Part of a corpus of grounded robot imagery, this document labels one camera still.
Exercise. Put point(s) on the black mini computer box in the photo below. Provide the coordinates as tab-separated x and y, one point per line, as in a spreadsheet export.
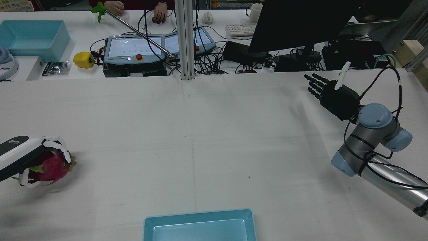
240	52

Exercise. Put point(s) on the colourful printed box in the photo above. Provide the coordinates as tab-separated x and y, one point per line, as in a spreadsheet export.
16	5

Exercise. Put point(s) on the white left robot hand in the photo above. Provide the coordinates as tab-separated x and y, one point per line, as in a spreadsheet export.
20	147

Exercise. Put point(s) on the white box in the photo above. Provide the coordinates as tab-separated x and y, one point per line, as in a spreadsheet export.
33	67

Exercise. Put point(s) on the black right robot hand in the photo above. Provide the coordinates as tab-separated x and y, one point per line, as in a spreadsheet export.
337	100

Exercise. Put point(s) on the aluminium frame beam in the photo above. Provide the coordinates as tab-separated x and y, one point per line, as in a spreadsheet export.
401	26

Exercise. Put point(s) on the pink dragon fruit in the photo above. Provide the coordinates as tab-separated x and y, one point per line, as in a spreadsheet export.
50	165

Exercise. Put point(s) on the black orange connector hub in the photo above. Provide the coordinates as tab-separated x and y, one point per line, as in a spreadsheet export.
214	72
248	70

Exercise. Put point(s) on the person left hand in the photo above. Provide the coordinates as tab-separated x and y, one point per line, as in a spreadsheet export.
160	12

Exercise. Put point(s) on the white mug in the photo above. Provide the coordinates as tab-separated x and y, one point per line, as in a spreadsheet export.
255	13

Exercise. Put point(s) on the white computer mouse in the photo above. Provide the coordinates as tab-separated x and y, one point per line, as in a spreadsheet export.
208	18

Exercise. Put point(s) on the white round device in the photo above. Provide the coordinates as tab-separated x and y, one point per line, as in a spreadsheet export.
6	67

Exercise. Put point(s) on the grey blue teach pendant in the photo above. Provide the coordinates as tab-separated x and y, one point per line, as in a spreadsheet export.
204	38
133	47

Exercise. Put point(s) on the yellow bell pepper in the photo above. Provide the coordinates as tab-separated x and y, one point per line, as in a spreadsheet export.
83	60

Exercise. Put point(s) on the aluminium frame post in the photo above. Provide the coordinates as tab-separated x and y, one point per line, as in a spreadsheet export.
185	40

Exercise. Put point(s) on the dark grey equipment box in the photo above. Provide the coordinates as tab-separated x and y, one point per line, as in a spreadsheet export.
133	71

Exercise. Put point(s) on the black power adapter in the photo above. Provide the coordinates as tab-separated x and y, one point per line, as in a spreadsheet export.
268	62

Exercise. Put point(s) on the white keyboard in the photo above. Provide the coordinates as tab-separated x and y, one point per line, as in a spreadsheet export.
239	30

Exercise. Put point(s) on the wooden block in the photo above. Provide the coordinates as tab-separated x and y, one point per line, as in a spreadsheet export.
413	50

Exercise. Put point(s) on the clear bag of parts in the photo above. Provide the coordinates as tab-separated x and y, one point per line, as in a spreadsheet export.
55	68

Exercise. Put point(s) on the blue plastic bin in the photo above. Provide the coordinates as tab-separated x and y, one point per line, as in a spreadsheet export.
33	36
200	231

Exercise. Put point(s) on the black computer monitor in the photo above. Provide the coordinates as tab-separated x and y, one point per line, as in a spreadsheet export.
294	23

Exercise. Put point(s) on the grey metal plate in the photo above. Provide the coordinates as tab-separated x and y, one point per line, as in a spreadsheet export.
367	28

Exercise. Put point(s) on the person right hand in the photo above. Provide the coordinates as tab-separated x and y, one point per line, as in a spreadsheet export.
115	7

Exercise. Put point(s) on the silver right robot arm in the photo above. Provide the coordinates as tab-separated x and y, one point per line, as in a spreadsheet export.
367	147

